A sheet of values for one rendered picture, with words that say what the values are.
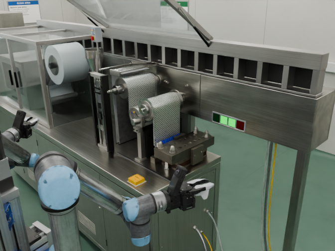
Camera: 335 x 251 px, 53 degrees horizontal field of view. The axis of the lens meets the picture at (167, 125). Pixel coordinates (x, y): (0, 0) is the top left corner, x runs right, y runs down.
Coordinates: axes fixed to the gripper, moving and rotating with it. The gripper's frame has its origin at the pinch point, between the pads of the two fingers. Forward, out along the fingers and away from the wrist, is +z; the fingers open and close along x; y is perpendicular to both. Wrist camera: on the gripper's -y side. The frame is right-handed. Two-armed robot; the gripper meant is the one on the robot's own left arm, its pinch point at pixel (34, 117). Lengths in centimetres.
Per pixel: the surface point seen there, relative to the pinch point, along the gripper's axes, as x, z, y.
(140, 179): 71, -8, 22
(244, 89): 119, 21, -33
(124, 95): 44, 35, -11
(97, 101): 26.9, 33.2, -4.5
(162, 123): 74, 24, -2
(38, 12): -288, 481, 9
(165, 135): 77, 27, 7
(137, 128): 60, 17, 2
